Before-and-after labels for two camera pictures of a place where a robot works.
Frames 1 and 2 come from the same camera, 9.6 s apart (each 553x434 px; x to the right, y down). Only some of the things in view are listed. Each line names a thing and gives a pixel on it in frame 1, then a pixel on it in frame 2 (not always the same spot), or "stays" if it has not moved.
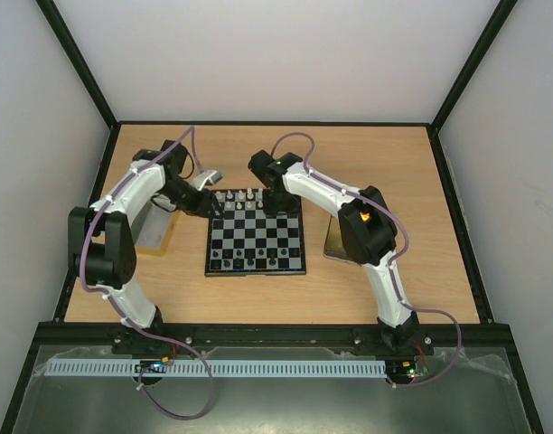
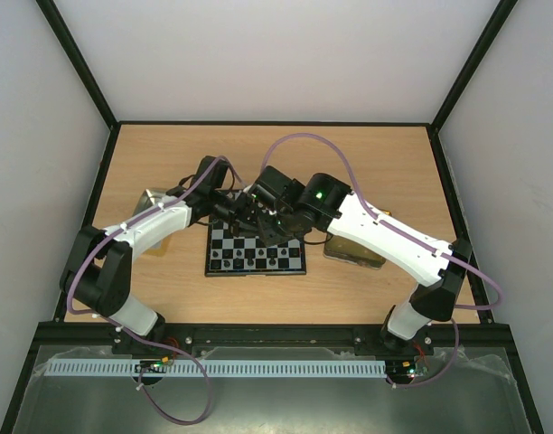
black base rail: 271,334 stays
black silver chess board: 250,242 stays
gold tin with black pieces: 334,244 stays
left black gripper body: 173,191 -> 233,214
